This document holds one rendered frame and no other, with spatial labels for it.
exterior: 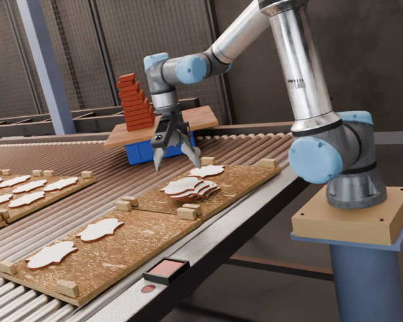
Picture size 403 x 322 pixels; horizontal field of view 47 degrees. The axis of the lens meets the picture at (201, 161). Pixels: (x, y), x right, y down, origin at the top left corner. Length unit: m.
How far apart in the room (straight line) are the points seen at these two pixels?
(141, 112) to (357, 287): 1.30
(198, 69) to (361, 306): 0.76
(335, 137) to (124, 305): 0.57
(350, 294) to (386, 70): 3.67
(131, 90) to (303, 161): 1.28
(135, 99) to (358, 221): 1.33
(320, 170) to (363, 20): 3.83
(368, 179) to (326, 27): 3.81
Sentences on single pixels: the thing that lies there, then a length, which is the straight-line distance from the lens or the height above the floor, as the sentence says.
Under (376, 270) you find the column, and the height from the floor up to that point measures 0.75.
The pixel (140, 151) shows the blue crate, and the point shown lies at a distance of 2.04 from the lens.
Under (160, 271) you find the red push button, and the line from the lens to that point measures 1.05.
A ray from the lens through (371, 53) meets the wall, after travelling 4.83.
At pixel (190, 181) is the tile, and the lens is 1.44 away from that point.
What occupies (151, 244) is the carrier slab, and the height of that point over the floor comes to 0.94.
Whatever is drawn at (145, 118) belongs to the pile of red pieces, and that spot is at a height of 1.08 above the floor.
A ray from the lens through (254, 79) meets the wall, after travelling 5.36.
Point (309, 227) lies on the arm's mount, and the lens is 1.19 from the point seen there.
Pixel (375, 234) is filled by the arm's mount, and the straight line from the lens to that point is 1.13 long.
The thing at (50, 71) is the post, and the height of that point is 1.37.
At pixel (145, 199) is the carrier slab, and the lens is 1.52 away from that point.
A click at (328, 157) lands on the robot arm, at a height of 1.10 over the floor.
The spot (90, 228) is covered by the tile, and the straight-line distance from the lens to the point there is 1.37.
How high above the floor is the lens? 1.40
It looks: 15 degrees down
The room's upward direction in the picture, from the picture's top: 12 degrees counter-clockwise
